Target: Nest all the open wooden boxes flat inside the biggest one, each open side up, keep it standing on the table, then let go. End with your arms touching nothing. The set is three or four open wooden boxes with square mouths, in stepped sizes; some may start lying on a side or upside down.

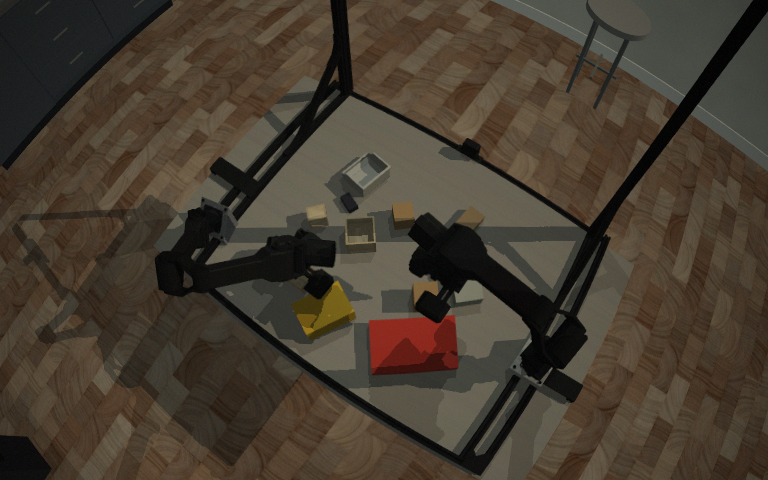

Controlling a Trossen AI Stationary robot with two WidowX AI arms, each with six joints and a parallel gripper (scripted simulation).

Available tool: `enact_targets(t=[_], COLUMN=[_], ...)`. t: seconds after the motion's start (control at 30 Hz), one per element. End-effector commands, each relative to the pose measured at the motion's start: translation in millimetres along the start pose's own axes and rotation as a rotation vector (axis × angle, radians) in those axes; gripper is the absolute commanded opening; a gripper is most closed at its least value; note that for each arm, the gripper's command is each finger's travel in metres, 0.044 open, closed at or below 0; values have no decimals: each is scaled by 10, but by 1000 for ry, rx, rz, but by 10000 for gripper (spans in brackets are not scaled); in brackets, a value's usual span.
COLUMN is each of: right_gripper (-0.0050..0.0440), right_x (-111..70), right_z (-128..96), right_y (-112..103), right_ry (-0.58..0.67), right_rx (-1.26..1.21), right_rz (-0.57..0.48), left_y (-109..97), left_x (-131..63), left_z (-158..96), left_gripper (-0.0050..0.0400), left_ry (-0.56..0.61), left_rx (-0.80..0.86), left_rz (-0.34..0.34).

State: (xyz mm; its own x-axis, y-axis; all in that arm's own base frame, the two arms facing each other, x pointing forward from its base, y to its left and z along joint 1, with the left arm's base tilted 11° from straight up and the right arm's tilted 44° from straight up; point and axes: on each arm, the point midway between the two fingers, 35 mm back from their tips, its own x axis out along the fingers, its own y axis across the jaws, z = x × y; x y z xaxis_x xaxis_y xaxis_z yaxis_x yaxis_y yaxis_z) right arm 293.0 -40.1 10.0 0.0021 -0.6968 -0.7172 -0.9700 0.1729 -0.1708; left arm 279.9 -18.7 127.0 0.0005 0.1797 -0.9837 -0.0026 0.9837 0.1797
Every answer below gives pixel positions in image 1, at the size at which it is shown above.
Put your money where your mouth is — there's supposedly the yellow rectangular block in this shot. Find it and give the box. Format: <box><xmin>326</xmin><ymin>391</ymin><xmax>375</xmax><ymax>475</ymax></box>
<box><xmin>291</xmin><ymin>281</ymin><xmax>356</xmax><ymax>341</ymax></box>

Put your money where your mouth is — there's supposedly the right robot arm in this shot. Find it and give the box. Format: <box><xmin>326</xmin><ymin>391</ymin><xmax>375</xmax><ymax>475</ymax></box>
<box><xmin>155</xmin><ymin>204</ymin><xmax>336</xmax><ymax>297</ymax></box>

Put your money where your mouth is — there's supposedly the red flat rectangular block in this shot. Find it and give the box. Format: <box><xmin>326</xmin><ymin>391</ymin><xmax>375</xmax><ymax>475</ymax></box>
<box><xmin>369</xmin><ymin>315</ymin><xmax>458</xmax><ymax>375</ymax></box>

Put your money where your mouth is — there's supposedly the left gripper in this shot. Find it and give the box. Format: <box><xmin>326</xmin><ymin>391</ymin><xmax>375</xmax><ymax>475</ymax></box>
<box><xmin>415</xmin><ymin>269</ymin><xmax>467</xmax><ymax>324</ymax></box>

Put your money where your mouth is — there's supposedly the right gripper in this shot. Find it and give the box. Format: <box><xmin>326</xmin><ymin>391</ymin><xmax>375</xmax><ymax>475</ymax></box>
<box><xmin>303</xmin><ymin>266</ymin><xmax>334</xmax><ymax>299</ymax></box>

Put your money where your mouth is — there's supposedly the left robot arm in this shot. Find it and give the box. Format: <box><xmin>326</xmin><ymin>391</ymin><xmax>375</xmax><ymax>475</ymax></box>
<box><xmin>408</xmin><ymin>212</ymin><xmax>588</xmax><ymax>381</ymax></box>

